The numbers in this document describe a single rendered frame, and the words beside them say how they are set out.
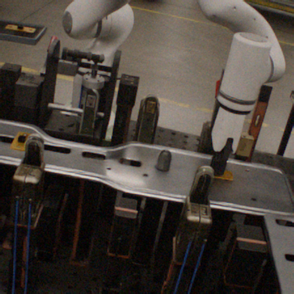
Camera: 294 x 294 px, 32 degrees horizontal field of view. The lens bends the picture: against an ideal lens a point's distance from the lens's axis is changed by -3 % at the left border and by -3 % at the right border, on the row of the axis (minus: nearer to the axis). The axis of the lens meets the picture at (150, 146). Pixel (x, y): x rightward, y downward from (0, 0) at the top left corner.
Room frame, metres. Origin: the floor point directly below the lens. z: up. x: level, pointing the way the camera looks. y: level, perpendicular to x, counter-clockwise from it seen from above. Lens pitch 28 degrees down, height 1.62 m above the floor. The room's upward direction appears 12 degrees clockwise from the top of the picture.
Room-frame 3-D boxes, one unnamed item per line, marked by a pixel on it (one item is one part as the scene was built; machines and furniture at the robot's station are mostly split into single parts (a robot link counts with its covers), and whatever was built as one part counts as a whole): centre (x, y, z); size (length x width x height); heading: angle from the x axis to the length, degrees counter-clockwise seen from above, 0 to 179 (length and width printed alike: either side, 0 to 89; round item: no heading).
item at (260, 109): (1.24, -0.26, 0.95); 0.03 x 0.01 x 0.50; 93
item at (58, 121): (1.26, 0.21, 0.94); 0.18 x 0.13 x 0.49; 93
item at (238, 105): (1.08, -0.17, 1.21); 0.09 x 0.08 x 0.03; 3
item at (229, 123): (1.08, -0.17, 1.14); 0.10 x 0.07 x 0.11; 3
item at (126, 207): (0.90, 0.02, 0.84); 0.11 x 0.08 x 0.29; 3
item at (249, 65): (1.08, -0.17, 1.29); 0.09 x 0.08 x 0.13; 133
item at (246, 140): (1.21, -0.24, 0.88); 0.04 x 0.04 x 0.36; 3
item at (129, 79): (1.28, 0.09, 0.91); 0.07 x 0.05 x 0.42; 3
